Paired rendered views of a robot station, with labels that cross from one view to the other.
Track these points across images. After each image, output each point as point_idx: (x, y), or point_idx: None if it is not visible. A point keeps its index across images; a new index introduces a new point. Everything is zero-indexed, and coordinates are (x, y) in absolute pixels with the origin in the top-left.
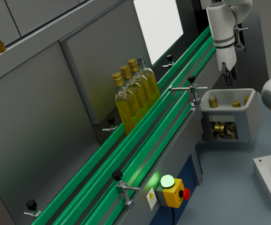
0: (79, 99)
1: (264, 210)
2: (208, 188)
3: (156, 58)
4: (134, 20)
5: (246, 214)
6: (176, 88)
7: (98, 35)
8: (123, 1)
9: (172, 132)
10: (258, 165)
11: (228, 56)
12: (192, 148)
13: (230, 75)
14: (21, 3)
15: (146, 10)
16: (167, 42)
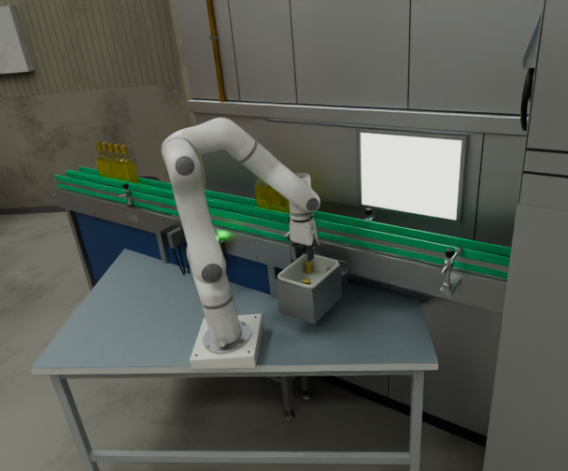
0: None
1: None
2: (263, 301)
3: (375, 204)
4: (353, 149)
5: None
6: None
7: (297, 135)
8: (353, 126)
9: (252, 231)
10: (249, 315)
11: (290, 226)
12: (267, 263)
13: (295, 247)
14: (247, 81)
15: (382, 152)
16: (407, 205)
